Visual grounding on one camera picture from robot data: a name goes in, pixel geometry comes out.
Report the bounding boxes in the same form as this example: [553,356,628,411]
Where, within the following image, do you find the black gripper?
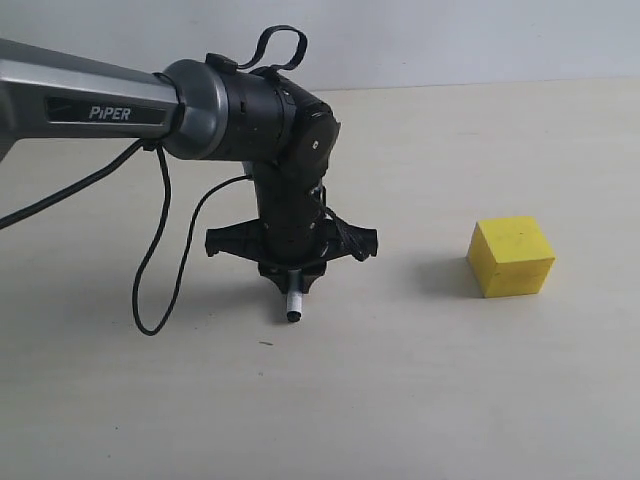
[205,222,378,295]

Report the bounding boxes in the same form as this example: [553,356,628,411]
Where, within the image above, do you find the black and white marker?
[286,270,303,323]

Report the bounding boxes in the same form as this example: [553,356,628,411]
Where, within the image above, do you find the yellow foam cube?
[466,216,556,298]

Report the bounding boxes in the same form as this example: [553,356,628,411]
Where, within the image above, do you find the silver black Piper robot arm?
[1,40,378,290]

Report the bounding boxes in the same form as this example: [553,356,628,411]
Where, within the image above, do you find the black cable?
[0,25,309,337]

